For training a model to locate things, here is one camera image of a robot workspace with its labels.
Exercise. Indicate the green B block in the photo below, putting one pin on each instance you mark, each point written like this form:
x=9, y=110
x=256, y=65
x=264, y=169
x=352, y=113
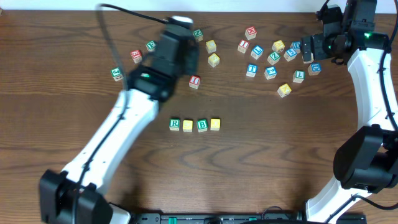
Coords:
x=202, y=125

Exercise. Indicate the red i block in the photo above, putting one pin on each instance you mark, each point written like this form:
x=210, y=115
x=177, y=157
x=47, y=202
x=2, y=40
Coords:
x=194, y=81
x=243, y=46

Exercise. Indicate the yellow block lower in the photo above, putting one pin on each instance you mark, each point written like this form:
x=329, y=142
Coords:
x=213, y=60

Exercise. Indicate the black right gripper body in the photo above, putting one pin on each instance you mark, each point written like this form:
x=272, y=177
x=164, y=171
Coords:
x=306, y=48

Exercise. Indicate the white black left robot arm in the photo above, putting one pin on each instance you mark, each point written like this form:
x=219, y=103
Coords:
x=76, y=194

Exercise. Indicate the yellow block soccer side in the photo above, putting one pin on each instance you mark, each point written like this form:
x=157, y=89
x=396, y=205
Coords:
x=278, y=46

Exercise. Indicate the yellow O block front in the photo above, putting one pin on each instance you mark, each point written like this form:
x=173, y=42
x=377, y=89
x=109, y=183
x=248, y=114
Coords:
x=187, y=125

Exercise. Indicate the yellow K block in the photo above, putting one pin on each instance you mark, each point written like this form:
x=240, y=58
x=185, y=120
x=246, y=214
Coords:
x=284, y=90

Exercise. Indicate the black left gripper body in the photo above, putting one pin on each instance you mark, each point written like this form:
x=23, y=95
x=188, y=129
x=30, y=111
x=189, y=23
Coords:
x=191, y=57

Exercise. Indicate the yellow block upper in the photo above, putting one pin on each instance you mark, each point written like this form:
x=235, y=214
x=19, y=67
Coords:
x=210, y=46

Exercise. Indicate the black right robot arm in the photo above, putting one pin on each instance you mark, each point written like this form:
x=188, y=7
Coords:
x=367, y=162

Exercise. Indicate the blue d block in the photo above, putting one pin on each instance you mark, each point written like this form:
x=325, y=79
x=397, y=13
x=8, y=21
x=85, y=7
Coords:
x=314, y=69
x=296, y=46

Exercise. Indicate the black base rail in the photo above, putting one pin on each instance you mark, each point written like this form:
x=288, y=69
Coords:
x=269, y=217

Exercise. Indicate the blue D block right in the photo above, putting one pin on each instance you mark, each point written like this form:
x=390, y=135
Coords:
x=314, y=69

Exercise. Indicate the red I block left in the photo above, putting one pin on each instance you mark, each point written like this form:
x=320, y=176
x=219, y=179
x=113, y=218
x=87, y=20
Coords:
x=194, y=81

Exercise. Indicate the green R block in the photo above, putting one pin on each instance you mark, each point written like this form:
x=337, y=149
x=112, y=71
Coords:
x=174, y=124

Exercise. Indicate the blue D block upper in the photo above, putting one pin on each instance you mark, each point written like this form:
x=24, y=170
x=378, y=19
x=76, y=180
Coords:
x=296, y=46

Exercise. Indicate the red I block right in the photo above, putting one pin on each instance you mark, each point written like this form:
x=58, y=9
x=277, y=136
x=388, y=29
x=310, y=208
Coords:
x=243, y=46

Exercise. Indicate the blue L block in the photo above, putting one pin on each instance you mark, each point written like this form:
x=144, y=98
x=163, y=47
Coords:
x=256, y=52

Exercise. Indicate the green N block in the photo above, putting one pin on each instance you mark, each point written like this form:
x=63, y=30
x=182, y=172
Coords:
x=198, y=35

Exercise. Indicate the red G block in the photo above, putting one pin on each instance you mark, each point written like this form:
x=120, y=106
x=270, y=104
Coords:
x=136, y=56

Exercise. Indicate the blue 2 block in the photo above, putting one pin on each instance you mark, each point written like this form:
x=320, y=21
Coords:
x=270, y=72

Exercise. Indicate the green Z block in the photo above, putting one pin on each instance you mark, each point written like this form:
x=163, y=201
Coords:
x=273, y=58

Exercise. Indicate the green 7 block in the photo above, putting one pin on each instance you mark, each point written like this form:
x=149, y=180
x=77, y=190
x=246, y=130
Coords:
x=298, y=76

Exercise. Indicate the green F block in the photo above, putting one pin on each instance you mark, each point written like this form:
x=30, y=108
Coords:
x=150, y=46

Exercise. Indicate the red block top right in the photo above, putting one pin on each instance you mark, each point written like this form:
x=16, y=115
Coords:
x=250, y=32

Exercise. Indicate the green J block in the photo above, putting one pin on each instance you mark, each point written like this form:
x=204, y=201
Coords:
x=116, y=74

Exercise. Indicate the blue 5 block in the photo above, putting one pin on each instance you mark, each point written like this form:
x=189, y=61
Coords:
x=290, y=54

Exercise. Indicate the yellow o block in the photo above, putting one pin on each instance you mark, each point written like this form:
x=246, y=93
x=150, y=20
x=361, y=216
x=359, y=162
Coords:
x=187, y=125
x=215, y=124

